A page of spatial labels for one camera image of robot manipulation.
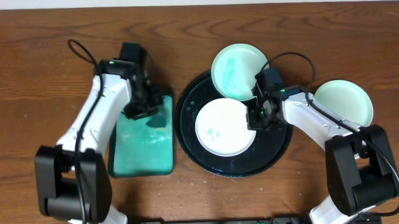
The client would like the white plate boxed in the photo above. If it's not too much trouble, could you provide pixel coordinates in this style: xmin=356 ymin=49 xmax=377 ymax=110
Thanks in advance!
xmin=195 ymin=98 xmax=256 ymax=157

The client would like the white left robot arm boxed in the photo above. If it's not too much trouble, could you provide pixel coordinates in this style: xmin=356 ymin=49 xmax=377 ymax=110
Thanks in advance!
xmin=35 ymin=58 xmax=162 ymax=224

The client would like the green rectangular soap tray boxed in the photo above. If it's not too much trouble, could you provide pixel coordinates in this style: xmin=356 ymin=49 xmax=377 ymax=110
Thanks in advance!
xmin=108 ymin=90 xmax=174 ymax=178

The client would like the dark green sponge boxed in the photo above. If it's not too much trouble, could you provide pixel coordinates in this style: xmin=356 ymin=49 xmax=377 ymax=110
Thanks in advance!
xmin=146 ymin=115 xmax=167 ymax=128

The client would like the round black tray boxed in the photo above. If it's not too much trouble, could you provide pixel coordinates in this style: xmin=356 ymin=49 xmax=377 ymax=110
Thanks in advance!
xmin=173 ymin=71 xmax=293 ymax=178

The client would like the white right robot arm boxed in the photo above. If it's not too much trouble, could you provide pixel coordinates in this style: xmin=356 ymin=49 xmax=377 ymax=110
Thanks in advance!
xmin=247 ymin=84 xmax=399 ymax=224

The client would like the mint green plate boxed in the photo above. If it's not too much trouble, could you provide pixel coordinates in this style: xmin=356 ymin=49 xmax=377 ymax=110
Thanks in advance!
xmin=211 ymin=43 xmax=267 ymax=101
xmin=314 ymin=80 xmax=374 ymax=127

